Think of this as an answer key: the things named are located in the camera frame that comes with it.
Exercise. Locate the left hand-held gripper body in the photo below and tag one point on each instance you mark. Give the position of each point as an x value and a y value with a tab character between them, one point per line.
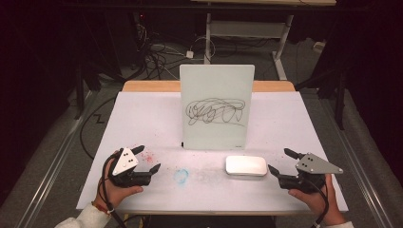
125	161

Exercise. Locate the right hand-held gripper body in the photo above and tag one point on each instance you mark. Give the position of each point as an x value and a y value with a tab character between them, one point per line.
312	166

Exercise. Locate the white whiteboard eraser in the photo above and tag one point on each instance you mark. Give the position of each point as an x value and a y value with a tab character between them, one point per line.
246	164

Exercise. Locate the person's left hand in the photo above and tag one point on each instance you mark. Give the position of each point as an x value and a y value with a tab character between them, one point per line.
114	193

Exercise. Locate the person's right hand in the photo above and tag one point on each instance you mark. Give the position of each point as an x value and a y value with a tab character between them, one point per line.
318	204

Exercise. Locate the wooden table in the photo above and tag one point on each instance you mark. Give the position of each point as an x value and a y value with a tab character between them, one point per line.
152	86

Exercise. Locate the white scribbled whiteboard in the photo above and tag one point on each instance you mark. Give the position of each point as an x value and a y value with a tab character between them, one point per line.
217	88

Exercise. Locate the small white power adapter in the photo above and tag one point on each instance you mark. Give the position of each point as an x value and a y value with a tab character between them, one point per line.
189	54

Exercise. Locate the metal floor rail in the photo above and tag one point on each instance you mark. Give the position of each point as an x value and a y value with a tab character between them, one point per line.
358	177
50	177

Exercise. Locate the white metal frame desk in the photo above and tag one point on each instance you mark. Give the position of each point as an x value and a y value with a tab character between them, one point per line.
247	28

